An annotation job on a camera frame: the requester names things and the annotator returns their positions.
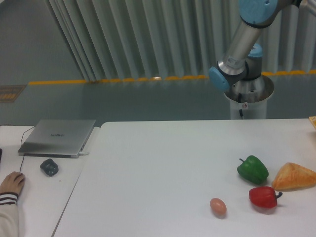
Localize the pleated white curtain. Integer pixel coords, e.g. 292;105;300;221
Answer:
45;0;316;82

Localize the silver closed laptop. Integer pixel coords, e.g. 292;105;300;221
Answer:
18;119;95;158

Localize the person's bare hand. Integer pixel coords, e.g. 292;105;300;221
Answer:
0;171;25;196

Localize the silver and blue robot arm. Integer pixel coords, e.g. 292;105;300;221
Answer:
209;0;316;91

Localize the white striped sleeve forearm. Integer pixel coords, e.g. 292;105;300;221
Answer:
0;192;19;237

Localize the brown egg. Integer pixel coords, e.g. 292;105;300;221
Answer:
210;198;227;217

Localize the small black gadget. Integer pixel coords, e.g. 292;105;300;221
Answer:
40;158;59;177

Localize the green bell pepper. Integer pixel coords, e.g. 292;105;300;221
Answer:
237;155;269;185

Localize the red bell pepper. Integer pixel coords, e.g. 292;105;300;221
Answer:
249;186;283;208

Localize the triangular toasted bread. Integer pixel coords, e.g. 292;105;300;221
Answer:
272;162;316;191

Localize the yellow box corner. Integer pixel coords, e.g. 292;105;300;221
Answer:
309;116;316;129

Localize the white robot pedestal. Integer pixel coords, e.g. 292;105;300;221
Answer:
224;75;275;119

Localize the brown floor mat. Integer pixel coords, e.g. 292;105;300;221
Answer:
0;85;26;103

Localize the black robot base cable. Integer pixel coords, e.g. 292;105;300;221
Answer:
237;93;245;120

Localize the black laptop cable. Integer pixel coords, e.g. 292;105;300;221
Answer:
0;124;37;173

